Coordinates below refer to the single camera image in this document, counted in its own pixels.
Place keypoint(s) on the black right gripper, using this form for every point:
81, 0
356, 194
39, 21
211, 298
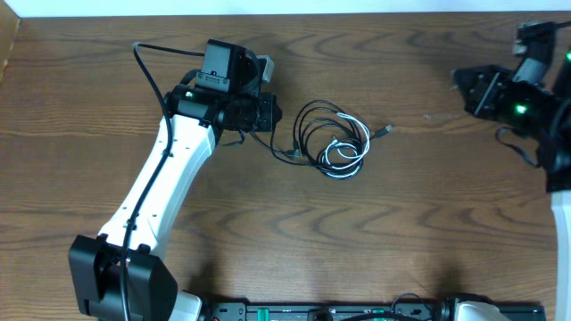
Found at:
478, 102

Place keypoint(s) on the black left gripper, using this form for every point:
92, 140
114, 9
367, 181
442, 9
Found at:
268, 112

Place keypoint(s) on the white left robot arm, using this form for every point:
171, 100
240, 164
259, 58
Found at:
121, 274

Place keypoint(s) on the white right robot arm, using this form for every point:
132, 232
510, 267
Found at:
550, 128

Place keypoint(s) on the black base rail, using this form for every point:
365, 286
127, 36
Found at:
407, 306

